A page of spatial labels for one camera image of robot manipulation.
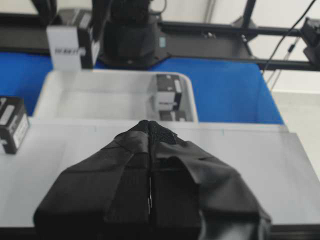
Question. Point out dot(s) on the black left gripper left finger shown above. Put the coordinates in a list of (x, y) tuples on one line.
[(104, 197)]

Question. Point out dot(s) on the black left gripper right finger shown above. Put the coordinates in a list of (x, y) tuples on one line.
[(196, 196)]

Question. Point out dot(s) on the black Dynamixel box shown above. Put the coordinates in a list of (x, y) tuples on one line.
[(71, 40)]

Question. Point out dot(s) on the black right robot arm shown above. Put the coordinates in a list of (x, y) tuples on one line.
[(130, 33)]

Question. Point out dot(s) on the white base board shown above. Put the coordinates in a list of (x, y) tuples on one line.
[(270, 158)]

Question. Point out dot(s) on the black box tray front-right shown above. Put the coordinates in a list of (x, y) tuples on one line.
[(168, 96)]

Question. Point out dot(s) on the white plastic tray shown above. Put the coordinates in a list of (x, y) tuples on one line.
[(107, 94)]

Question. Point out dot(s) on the black box on base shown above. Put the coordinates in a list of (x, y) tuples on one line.
[(14, 123)]

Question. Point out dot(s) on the blue table cloth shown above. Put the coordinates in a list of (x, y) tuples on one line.
[(224, 91)]

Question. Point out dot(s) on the black aluminium frame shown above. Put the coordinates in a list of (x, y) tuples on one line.
[(26, 33)]

